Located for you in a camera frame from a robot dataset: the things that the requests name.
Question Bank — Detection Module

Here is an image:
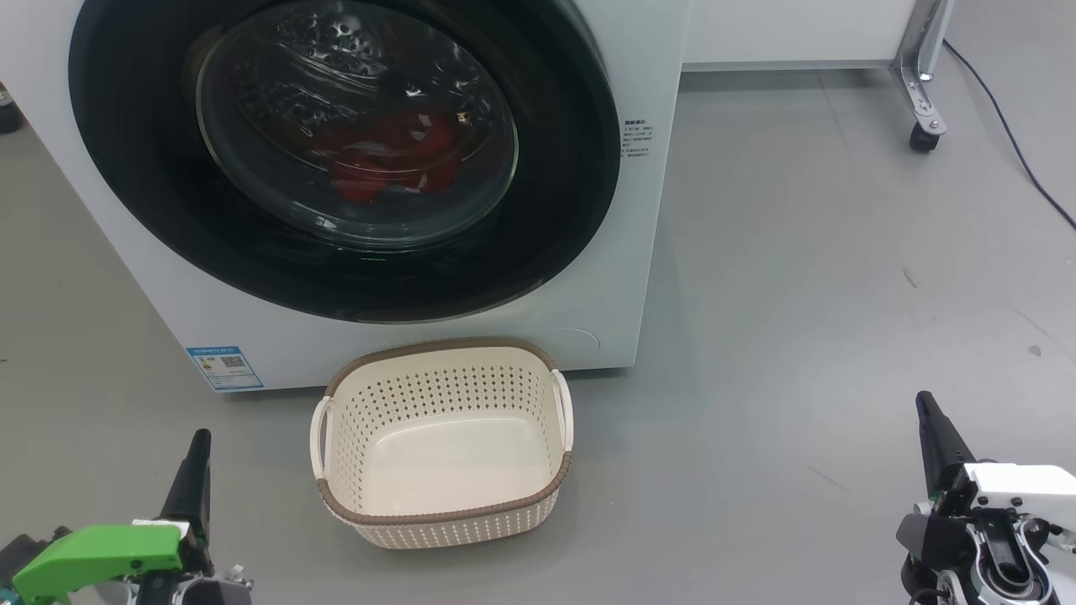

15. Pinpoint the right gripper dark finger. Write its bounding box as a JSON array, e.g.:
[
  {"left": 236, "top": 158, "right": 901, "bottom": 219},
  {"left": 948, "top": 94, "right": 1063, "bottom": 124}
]
[{"left": 915, "top": 390, "right": 978, "bottom": 500}]

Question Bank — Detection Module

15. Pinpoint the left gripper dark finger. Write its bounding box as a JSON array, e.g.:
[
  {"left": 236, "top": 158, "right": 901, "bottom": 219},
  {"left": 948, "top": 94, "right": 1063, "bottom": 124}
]
[{"left": 158, "top": 429, "right": 214, "bottom": 551}]

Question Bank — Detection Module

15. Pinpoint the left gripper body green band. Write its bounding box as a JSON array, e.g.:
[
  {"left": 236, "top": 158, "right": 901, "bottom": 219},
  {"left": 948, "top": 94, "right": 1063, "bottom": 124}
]
[{"left": 12, "top": 519, "right": 254, "bottom": 605}]

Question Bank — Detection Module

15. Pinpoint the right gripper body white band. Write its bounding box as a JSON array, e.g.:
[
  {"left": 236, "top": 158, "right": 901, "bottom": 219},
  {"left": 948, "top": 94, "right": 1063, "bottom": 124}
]
[{"left": 903, "top": 464, "right": 1076, "bottom": 605}]

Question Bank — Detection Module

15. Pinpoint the black-rimmed glass washer door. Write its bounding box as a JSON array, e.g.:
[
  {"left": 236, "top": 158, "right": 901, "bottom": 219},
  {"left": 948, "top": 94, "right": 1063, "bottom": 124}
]
[{"left": 69, "top": 0, "right": 622, "bottom": 325}]

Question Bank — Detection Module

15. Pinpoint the red garment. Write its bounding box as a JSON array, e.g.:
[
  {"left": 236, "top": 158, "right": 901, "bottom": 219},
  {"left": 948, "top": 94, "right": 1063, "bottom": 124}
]
[{"left": 315, "top": 108, "right": 465, "bottom": 208}]

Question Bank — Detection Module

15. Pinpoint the cream perforated basket brown rim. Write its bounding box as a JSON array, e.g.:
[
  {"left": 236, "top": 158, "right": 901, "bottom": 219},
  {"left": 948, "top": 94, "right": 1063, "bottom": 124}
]
[{"left": 309, "top": 337, "right": 575, "bottom": 551}]

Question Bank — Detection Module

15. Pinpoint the white front-load washing machine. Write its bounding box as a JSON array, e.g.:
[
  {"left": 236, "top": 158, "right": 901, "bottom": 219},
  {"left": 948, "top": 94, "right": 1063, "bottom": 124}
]
[{"left": 0, "top": 0, "right": 692, "bottom": 394}]

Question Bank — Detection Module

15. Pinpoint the blue energy label sticker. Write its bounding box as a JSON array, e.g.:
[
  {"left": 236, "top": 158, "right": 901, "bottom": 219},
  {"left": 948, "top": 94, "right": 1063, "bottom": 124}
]
[{"left": 185, "top": 345, "right": 266, "bottom": 393}]

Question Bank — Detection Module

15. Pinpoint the black text notice sticker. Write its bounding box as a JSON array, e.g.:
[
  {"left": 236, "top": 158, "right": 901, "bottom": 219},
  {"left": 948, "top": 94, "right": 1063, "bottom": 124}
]
[{"left": 620, "top": 118, "right": 656, "bottom": 170}]

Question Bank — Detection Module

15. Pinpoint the white partition panel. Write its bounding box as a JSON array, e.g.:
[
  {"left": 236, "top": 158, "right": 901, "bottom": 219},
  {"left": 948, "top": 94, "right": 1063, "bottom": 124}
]
[{"left": 683, "top": 0, "right": 922, "bottom": 73}]

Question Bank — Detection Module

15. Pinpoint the black floor cable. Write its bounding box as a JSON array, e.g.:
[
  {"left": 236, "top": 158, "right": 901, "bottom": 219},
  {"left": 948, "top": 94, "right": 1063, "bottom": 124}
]
[{"left": 941, "top": 38, "right": 1076, "bottom": 230}]

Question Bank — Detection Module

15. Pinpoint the metal leg bracket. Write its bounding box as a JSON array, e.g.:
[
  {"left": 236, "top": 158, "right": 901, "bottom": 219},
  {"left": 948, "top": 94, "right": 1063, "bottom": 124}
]
[{"left": 889, "top": 0, "right": 956, "bottom": 137}]

